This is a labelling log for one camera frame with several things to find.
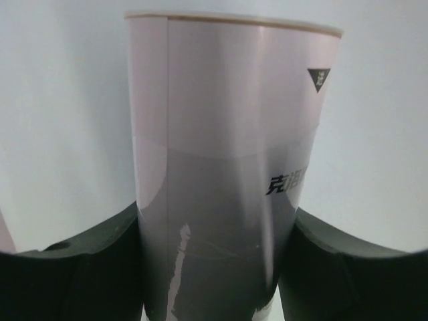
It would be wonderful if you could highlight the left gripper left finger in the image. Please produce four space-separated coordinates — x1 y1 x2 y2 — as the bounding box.
1 203 143 321

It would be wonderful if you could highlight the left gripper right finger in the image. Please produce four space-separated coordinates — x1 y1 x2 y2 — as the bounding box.
279 209 427 321

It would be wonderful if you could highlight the white shuttlecock tube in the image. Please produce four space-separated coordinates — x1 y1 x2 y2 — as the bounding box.
126 11 343 320

